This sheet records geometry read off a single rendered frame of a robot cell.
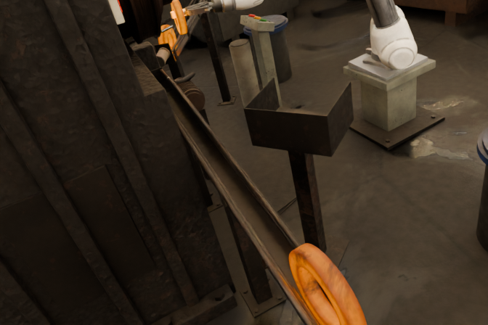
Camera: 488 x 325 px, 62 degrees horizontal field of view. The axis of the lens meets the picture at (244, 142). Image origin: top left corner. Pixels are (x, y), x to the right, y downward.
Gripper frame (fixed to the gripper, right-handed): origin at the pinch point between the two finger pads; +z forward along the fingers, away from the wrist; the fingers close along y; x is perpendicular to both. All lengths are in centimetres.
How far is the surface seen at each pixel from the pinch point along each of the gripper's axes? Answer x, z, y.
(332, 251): -83, -26, -87
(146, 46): -5.8, 18.6, -18.7
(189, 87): -31.5, 4.7, -10.8
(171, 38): -14.1, 4.4, 14.9
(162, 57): -16.8, 12.6, -3.3
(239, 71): -46, -30, 28
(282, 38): -48, -75, 70
